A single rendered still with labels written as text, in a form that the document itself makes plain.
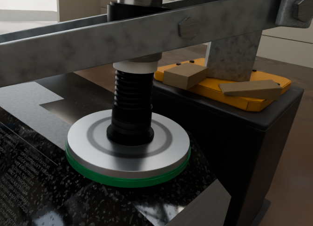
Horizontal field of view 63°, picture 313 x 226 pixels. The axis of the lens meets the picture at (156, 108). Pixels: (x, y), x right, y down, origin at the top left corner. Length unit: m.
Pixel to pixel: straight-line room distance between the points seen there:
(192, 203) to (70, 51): 0.31
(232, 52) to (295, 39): 5.42
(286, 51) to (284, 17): 6.16
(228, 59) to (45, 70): 0.87
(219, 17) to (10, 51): 0.26
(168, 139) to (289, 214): 1.40
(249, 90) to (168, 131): 0.54
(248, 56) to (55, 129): 0.83
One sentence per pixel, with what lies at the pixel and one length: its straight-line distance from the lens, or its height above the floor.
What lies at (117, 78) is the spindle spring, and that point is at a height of 0.96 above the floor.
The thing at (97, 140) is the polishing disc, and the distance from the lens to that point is 0.44.
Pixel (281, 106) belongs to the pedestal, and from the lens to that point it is 1.11.
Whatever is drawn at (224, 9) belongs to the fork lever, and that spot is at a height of 1.07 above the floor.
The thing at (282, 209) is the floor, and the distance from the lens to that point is 1.80.
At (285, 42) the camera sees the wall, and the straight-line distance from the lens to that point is 6.55.
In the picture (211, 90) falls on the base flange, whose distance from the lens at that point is 0.99.
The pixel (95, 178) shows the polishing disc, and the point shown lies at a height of 0.83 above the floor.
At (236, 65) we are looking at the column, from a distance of 1.13.
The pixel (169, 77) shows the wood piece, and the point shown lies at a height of 0.81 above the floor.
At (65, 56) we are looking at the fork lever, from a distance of 0.34.
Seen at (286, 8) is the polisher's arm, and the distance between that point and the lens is 0.40.
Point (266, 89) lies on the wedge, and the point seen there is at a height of 0.82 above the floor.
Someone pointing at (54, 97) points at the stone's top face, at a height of 0.82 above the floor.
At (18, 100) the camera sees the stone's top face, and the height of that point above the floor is 0.82.
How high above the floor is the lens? 1.08
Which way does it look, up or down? 24 degrees down
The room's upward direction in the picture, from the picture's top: 7 degrees clockwise
